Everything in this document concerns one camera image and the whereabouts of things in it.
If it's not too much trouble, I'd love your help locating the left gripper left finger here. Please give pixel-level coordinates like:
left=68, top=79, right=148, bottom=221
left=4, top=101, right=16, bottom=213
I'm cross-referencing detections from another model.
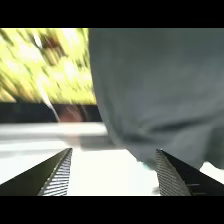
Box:
left=0, top=147, right=74, bottom=197

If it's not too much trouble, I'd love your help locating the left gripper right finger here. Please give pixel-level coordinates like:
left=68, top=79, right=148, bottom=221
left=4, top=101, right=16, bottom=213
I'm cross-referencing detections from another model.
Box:
left=154, top=148, right=224, bottom=197

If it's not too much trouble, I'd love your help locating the grey garment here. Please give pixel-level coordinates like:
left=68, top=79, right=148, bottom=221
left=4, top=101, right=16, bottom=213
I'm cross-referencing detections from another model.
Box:
left=87, top=27, right=224, bottom=171

